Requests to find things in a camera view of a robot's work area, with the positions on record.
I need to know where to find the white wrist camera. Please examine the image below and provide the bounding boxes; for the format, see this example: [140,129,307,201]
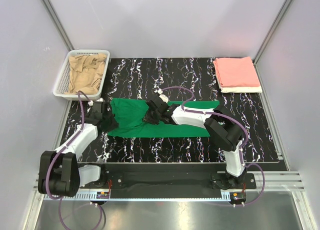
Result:
[88,98,105,106]
[157,89,169,103]

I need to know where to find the green t shirt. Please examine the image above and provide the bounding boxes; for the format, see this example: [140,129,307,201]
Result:
[108,98,209,138]

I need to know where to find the white slotted cable duct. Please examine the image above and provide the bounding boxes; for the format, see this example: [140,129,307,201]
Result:
[43,188,248,202]

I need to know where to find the right aluminium frame post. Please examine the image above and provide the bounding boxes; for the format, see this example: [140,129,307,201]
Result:
[252,0,301,63]

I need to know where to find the folded cream t shirt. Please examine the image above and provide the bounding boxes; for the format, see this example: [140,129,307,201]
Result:
[218,81,263,93]

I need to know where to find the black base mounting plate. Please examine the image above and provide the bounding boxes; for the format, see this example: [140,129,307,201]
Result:
[84,163,257,192]

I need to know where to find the aluminium frame post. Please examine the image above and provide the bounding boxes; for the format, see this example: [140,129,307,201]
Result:
[252,0,301,63]
[41,0,75,51]

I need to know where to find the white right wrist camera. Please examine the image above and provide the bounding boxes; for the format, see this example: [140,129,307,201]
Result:
[157,89,169,103]

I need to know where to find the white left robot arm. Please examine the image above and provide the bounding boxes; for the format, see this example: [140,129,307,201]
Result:
[37,98,119,199]

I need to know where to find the left aluminium frame post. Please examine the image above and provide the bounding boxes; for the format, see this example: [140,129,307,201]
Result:
[41,0,75,51]

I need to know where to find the white plastic basket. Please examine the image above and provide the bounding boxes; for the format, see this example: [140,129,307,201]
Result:
[53,49,110,101]

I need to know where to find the folded pink t shirt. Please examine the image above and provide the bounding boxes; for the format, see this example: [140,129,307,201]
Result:
[213,57,261,88]

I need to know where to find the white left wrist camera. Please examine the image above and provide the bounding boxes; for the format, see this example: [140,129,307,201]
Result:
[88,98,105,106]

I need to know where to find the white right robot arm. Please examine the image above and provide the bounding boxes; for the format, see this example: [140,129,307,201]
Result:
[143,94,247,190]

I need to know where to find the beige crumpled t shirt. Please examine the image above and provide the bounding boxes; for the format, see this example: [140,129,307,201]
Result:
[65,53,107,95]

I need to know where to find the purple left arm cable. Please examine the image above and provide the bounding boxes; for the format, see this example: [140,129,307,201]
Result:
[46,90,108,229]

